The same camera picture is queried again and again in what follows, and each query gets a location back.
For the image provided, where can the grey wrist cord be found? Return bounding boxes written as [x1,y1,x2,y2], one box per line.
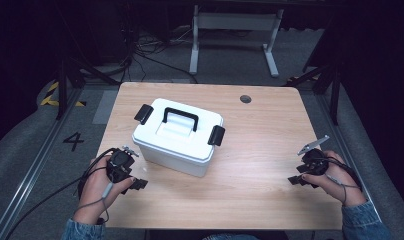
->
[325,173,362,205]
[75,181,115,225]

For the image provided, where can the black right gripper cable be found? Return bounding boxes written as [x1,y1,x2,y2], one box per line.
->
[323,156,363,192]

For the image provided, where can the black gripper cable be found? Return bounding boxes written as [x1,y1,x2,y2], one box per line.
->
[4,148,118,240]
[323,156,363,192]

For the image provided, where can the person's denim lap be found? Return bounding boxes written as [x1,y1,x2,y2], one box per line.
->
[203,233,255,240]

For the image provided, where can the white lidded storage box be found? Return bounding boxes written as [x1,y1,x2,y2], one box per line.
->
[132,97,225,164]

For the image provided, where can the yellow black floor tape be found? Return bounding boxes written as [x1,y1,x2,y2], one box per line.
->
[39,81,88,108]

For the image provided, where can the black box latch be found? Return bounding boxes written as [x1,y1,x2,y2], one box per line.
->
[133,103,155,126]
[207,125,226,147]

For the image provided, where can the black lid handle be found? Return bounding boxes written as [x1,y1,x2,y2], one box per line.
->
[162,106,200,133]

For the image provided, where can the grey left wrist cord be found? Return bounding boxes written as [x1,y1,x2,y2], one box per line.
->
[75,181,115,225]

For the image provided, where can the person's right denim sleeve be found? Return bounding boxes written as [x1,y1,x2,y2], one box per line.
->
[341,199,392,240]

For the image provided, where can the person's denim sleeve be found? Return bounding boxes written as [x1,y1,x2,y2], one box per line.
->
[60,218,106,240]
[341,199,392,240]

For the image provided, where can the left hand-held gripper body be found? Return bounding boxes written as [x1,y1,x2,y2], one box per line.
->
[105,145,140,184]

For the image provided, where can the grey metal desk frame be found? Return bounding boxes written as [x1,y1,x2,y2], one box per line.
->
[189,4,285,78]

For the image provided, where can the person's left denim sleeve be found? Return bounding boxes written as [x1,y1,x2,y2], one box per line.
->
[60,218,106,240]

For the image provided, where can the bundle of black floor cables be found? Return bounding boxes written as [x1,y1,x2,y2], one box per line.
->
[123,28,198,84]

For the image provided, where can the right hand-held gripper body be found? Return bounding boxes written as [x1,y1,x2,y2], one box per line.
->
[297,134,330,176]

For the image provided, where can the aluminium floor rail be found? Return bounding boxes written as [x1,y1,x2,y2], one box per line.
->
[315,93,382,214]
[0,89,85,240]

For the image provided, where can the black metal stand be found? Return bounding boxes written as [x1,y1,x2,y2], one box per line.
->
[54,56,122,121]
[286,63,342,126]

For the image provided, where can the white plastic storage box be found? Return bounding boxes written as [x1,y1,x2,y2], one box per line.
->
[132,134,215,178]

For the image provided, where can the grey right wrist cord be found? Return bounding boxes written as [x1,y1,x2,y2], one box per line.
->
[325,173,362,205]

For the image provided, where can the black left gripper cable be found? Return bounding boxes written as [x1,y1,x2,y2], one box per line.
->
[4,148,118,240]

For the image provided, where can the person's right hand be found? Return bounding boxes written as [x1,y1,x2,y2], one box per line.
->
[302,150,368,207]

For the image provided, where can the person's left hand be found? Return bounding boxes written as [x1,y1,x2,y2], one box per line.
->
[73,156,136,225]

